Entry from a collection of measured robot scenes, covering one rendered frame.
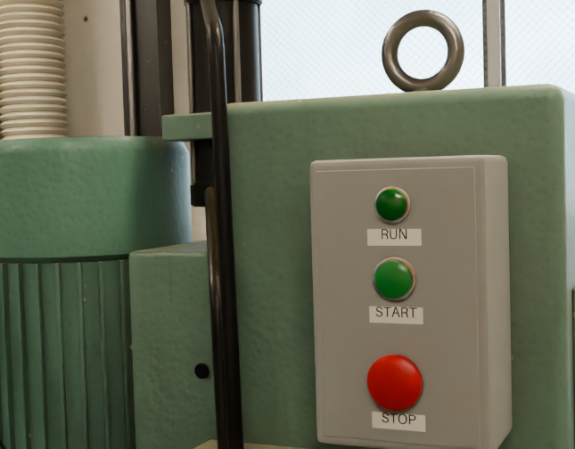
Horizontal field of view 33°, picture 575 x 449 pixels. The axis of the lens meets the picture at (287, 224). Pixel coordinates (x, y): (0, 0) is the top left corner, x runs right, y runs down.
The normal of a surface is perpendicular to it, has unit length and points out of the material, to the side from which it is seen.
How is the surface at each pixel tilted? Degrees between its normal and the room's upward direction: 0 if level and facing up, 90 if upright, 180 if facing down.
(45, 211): 90
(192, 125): 90
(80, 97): 90
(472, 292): 90
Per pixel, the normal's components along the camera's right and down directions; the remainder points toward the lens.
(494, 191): 0.91, 0.00
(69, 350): 0.05, 0.05
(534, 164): -0.40, 0.06
